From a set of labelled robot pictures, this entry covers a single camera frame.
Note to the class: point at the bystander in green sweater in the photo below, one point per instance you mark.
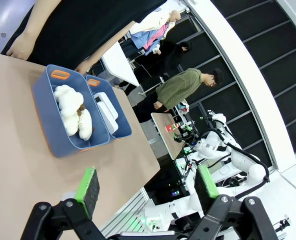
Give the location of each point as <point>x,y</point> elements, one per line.
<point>180,90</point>

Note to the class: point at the small brown side table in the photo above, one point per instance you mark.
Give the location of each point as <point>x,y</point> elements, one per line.
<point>165,140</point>

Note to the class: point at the person's left hand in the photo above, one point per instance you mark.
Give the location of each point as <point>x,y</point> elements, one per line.
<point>84,67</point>

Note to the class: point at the mannequin with hung clothes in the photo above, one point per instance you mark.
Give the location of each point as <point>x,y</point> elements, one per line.
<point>153,27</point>

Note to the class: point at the white digital clock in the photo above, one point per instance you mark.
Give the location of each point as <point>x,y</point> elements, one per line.
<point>108,120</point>
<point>105,98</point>

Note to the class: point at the white cloud plush smiling face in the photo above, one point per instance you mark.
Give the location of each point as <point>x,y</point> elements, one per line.
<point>84,127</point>

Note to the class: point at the white board table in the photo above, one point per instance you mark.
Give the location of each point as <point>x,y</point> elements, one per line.
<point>118,65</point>

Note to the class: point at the aluminium table frame rail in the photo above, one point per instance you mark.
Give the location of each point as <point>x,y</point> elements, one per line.
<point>128,210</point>

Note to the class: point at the person's left forearm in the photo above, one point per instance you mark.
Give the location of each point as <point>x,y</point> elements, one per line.
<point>113,40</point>

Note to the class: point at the red paper cup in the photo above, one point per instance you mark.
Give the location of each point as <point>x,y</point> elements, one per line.
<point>170,127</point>

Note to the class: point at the large blue plastic basket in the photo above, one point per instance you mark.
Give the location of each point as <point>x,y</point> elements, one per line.
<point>48,117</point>

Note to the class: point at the small black camera stand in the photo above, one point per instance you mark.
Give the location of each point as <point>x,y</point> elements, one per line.
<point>283,223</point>

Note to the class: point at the black background robot gripper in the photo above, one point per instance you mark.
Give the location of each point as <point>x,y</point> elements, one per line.
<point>186,138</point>

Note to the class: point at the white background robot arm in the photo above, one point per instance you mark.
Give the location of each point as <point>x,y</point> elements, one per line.
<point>255,172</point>
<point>213,145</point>

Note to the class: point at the black control box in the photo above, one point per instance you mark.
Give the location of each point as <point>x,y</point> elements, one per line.
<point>168,185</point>

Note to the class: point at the bystander in black clothes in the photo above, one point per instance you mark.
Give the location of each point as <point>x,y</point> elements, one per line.
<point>165,57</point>

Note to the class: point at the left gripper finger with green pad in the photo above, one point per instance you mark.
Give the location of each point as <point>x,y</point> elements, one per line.
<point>89,192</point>

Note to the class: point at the person's black shirt torso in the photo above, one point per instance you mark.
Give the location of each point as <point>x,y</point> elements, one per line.
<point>88,20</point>

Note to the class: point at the white cloud plush toy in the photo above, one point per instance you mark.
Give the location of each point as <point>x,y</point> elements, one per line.
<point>69,100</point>

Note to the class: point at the person's right hand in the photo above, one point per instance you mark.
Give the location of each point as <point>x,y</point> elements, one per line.
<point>21,47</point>

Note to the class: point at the person's right forearm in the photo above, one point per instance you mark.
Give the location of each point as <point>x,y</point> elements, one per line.
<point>43,17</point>

